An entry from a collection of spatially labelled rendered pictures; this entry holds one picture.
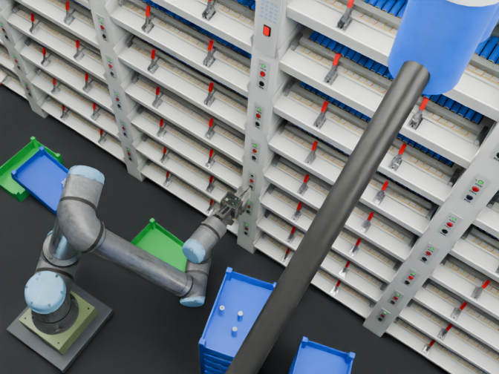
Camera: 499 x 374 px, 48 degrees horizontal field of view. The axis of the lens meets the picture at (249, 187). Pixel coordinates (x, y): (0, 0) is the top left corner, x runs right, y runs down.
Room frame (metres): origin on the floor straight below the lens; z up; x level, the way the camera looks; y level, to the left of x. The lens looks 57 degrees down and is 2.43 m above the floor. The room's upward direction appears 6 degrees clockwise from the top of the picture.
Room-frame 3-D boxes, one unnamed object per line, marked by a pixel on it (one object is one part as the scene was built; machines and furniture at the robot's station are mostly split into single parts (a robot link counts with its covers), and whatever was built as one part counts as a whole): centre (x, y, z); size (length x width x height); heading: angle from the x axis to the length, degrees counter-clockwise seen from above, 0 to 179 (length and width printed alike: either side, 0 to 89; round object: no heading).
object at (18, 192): (1.53, 1.14, 0.04); 0.30 x 0.20 x 0.08; 150
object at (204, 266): (0.92, 0.17, 0.47); 0.12 x 0.09 x 0.12; 0
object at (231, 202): (1.08, 0.08, 0.59); 0.12 x 0.08 x 0.09; 150
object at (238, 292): (0.69, -0.01, 0.52); 0.30 x 0.20 x 0.08; 167
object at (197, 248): (0.93, 0.16, 0.58); 0.12 x 0.09 x 0.10; 150
